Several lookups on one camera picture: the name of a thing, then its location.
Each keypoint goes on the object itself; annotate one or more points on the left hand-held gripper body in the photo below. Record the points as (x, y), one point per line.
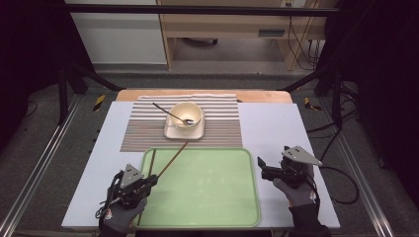
(131, 184)

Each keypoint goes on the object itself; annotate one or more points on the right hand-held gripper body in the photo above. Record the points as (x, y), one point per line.
(293, 168)

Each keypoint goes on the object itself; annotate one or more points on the brown wooden chopstick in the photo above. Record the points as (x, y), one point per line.
(152, 161)
(174, 158)

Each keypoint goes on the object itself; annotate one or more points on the light green plastic tray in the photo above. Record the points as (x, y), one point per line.
(204, 187)

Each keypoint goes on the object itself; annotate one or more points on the long metal spoon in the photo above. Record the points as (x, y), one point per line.
(168, 112)

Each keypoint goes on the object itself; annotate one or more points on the cream bowl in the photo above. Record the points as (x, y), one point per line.
(194, 110)

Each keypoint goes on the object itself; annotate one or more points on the person's right hand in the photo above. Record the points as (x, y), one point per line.
(298, 194)

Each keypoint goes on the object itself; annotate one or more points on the person's left hand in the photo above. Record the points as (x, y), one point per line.
(123, 215)

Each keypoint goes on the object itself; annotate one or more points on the white table board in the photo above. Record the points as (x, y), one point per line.
(273, 125)

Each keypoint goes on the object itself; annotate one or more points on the brown white striped placemat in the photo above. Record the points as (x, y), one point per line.
(148, 131)

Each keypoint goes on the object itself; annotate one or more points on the cream square plate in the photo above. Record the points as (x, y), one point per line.
(184, 133)

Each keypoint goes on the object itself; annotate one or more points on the light wooden table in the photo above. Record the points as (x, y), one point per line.
(263, 96)

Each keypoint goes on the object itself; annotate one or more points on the black curtain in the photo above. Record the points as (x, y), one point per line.
(26, 49)
(382, 82)

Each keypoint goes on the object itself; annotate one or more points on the light wooden desk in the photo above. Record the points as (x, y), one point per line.
(224, 24)

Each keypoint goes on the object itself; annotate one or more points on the white cabinet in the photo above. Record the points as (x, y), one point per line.
(122, 39)

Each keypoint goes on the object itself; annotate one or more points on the white power strip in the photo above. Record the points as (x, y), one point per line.
(288, 3)

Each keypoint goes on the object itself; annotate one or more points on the aluminium floor rail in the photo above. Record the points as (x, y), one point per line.
(42, 158)
(355, 161)

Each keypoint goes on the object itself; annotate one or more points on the black metal frame leg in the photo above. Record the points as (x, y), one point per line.
(336, 95)
(62, 95)

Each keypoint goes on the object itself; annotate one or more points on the black metal frame crossbar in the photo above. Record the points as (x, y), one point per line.
(197, 10)

